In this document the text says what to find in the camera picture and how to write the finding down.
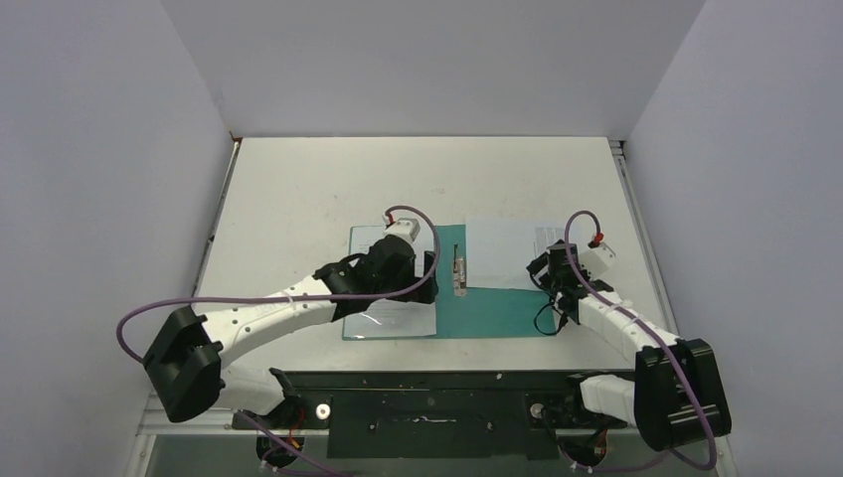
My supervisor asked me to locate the metal folder clip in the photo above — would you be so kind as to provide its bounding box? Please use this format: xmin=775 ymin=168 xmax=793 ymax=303
xmin=452 ymin=243 xmax=468 ymax=297

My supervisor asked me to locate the teal folder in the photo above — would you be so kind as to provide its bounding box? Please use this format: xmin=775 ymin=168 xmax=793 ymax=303
xmin=341 ymin=224 xmax=560 ymax=342

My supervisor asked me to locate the printed white paper sheet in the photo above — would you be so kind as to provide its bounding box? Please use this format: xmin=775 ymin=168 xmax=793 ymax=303
xmin=342 ymin=226 xmax=436 ymax=341

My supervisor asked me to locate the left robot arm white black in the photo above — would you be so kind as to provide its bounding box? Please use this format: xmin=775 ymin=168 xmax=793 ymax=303
xmin=141 ymin=235 xmax=440 ymax=428

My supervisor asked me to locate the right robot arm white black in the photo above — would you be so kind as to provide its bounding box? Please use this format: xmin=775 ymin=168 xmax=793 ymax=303
xmin=526 ymin=239 xmax=732 ymax=451

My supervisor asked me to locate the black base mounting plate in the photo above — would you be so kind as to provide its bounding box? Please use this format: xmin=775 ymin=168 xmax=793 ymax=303
xmin=164 ymin=370 xmax=660 ymax=462

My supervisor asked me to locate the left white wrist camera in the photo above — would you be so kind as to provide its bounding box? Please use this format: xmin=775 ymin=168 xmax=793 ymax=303
xmin=383 ymin=219 xmax=421 ymax=243

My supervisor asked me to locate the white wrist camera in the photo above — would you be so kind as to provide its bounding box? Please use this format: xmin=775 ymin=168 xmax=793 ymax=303
xmin=579 ymin=233 xmax=616 ymax=279
xmin=383 ymin=219 xmax=421 ymax=243

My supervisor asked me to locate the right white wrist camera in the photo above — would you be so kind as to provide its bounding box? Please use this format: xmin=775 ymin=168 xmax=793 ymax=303
xmin=579 ymin=233 xmax=616 ymax=279

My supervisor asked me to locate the aluminium rail frame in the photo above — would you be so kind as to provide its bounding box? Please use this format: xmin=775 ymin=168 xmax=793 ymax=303
xmin=136 ymin=139 xmax=731 ymax=437

